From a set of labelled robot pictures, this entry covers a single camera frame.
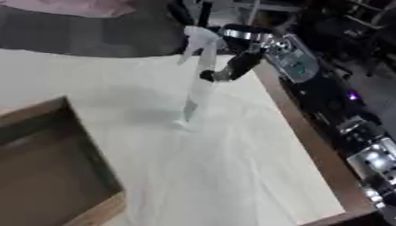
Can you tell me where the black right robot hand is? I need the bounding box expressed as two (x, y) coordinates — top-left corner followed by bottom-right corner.
(198, 24), (276, 83)

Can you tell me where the clear plastic bottle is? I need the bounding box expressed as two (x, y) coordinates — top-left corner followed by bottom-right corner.
(171, 26), (223, 132)

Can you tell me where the tan cardboard box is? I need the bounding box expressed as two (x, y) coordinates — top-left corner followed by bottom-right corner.
(0, 94), (129, 226)

